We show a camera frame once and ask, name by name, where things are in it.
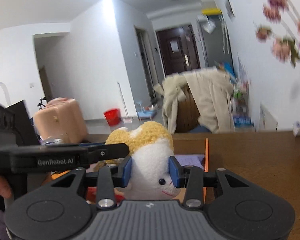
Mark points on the wooden chair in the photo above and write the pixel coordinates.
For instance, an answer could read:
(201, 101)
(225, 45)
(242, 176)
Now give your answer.
(188, 114)

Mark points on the lavender knitted cloth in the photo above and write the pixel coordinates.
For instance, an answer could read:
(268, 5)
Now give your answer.
(191, 159)

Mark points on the black paper shopping bag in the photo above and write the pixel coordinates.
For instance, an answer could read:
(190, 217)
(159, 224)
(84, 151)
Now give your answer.
(24, 130)

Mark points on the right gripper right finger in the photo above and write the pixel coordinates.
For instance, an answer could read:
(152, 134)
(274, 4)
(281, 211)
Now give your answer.
(223, 205)

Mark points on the dried pink roses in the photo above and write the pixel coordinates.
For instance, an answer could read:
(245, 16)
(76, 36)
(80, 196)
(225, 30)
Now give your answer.
(284, 33)

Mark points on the grey refrigerator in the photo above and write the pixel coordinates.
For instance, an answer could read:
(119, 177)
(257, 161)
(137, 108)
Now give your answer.
(215, 40)

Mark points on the yellow box on refrigerator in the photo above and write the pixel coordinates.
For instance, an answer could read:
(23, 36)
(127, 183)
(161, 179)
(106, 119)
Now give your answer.
(211, 11)

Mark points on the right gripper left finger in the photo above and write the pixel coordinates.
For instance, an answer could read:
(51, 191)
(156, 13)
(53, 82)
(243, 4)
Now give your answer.
(77, 205)

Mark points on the small blue stool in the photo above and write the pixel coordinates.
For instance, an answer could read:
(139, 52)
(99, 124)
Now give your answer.
(146, 112)

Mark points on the person's hand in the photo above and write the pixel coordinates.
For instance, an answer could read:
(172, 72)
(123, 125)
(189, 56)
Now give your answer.
(1, 187)

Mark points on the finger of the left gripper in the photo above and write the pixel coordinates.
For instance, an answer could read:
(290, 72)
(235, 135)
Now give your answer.
(91, 144)
(111, 153)

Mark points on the yellow white plush toy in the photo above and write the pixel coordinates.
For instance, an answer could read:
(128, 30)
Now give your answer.
(150, 146)

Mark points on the dark brown entry door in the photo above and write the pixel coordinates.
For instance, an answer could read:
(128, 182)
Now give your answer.
(178, 49)

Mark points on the red plastic bucket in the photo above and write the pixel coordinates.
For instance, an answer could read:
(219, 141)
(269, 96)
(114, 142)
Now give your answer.
(112, 117)

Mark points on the beige coat on chair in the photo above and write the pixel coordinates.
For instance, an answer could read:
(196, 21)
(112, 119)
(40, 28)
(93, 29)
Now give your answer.
(212, 91)

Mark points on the red cardboard box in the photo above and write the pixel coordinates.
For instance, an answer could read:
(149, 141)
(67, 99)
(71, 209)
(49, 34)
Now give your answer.
(119, 195)

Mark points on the camera tripod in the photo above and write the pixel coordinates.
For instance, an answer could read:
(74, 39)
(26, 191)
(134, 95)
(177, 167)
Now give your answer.
(42, 103)

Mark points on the pink hard-shell suitcase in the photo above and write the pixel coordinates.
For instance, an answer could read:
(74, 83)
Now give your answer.
(61, 120)

